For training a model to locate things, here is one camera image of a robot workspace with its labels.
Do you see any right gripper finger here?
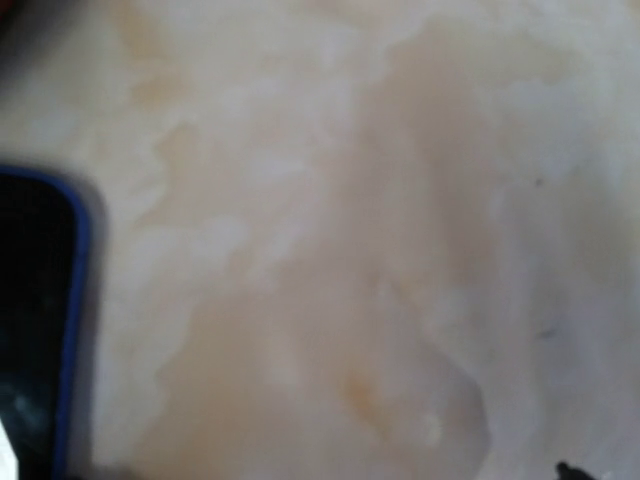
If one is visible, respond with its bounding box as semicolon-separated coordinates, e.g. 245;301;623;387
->
555;461;595;480

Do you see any black smartphone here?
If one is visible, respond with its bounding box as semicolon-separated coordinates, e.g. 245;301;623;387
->
1;165;93;479

